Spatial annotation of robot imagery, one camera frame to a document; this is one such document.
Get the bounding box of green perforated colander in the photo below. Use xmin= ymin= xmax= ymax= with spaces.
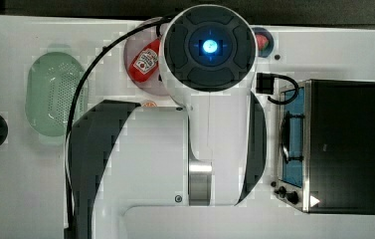
xmin=25 ymin=44 xmax=85 ymax=145

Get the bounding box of blue bowl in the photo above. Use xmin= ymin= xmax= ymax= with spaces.
xmin=253 ymin=27 xmax=275 ymax=58

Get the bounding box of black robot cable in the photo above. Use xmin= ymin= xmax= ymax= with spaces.
xmin=64 ymin=12 xmax=179 ymax=239

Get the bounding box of orange slice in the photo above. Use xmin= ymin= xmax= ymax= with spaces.
xmin=141 ymin=101 xmax=157 ymax=108

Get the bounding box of grey round plate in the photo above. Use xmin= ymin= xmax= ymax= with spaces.
xmin=123 ymin=24 xmax=168 ymax=97

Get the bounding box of red strawberry in bowl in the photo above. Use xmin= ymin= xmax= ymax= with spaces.
xmin=256 ymin=35 xmax=270 ymax=52

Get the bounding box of black toaster oven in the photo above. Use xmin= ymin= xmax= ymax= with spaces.
xmin=275 ymin=80 xmax=375 ymax=215

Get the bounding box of red ketchup bottle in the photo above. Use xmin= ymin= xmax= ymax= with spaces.
xmin=128 ymin=39 xmax=160 ymax=83

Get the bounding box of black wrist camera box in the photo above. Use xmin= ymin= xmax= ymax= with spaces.
xmin=256 ymin=73 xmax=275 ymax=95

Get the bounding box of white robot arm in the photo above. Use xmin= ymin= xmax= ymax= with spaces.
xmin=65 ymin=4 xmax=266 ymax=239

